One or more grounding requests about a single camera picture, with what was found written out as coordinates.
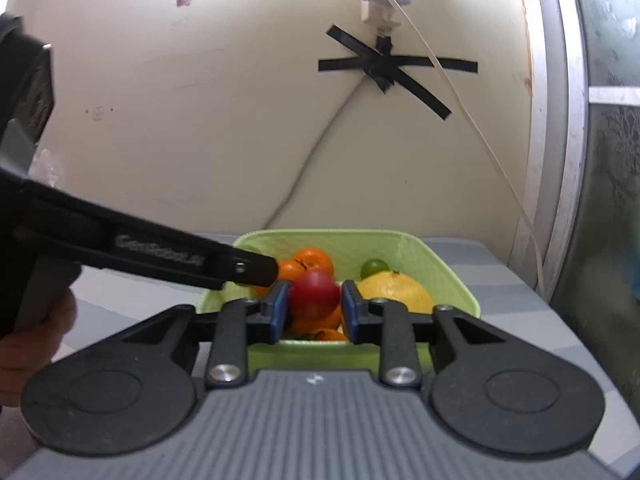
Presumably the large yellow grapefruit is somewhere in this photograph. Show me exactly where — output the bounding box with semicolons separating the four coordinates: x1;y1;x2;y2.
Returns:
357;271;436;314

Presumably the green lime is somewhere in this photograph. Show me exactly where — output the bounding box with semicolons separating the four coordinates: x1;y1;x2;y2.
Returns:
360;258;390;280

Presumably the red tomato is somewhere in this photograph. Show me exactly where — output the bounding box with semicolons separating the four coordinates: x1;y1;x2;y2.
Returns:
288;271;341;320

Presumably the small orange mandarin with leaf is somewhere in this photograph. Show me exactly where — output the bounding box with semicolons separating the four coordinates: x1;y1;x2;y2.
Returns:
305;327;348;342

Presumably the left hand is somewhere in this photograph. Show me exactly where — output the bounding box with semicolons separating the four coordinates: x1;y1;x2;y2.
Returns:
0;289;77;408

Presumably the clear plastic bag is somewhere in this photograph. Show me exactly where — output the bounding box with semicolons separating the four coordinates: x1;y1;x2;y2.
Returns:
29;148;64;190

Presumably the green plastic basket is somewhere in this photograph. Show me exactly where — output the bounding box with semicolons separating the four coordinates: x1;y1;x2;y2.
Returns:
195;227;483;376

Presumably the striped blue bedsheet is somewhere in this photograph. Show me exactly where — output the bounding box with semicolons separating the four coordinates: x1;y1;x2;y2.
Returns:
54;238;639;477

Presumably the black tape cross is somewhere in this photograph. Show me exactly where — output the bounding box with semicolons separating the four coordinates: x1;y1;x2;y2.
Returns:
318;25;451;120

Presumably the grey wall cable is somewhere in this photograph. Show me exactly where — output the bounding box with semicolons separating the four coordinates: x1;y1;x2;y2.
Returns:
264;77;374;231

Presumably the white window frame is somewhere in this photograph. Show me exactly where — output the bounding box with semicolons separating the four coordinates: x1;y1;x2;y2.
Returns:
509;0;588;301

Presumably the white power cord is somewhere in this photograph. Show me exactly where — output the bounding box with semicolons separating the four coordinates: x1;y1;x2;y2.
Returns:
364;0;548;298

